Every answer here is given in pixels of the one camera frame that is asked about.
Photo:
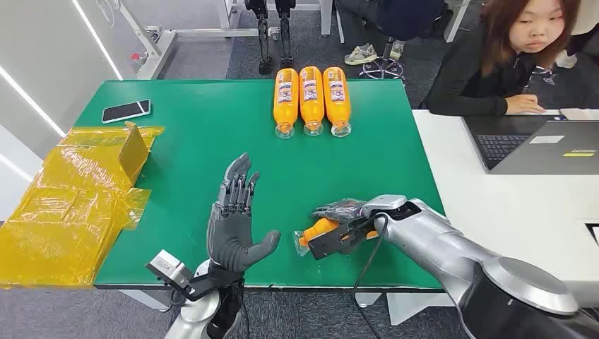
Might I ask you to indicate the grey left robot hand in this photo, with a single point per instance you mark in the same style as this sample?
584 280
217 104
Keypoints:
231 234

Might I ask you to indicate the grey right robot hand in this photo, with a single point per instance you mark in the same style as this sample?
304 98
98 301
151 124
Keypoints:
339 209

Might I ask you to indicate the orange juice bottle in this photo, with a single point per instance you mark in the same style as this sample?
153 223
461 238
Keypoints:
319 228
311 93
337 96
286 96

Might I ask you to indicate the chrome office chair base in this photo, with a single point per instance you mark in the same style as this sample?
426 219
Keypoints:
383 68
543 75

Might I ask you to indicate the black smartphone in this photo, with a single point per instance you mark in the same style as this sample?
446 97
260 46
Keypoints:
125 111

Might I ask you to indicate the yellow film wrapped cardboard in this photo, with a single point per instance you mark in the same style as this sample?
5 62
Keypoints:
70 206

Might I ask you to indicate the black robot leg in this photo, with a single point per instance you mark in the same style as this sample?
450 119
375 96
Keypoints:
285 37
263 37

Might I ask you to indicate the person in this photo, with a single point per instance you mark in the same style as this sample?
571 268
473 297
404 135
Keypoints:
468 79
402 18

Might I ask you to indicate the grey laptop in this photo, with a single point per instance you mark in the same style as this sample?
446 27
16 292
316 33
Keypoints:
543 154

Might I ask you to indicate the person's hand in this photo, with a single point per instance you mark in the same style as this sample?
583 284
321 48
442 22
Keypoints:
524 104

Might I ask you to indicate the black edged tablet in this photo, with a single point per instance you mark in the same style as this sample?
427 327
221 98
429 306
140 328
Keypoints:
595 234

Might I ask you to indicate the beige small pouch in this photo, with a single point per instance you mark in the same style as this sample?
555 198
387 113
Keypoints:
580 114

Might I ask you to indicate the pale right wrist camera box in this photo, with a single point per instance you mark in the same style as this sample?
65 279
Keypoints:
386 203

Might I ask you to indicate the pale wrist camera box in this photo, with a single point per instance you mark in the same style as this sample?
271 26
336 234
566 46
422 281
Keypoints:
386 203
166 269

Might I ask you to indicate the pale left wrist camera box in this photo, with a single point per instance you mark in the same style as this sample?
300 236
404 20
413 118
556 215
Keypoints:
166 269

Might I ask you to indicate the white metal stand frame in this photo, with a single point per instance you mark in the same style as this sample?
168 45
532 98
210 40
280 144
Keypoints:
159 49

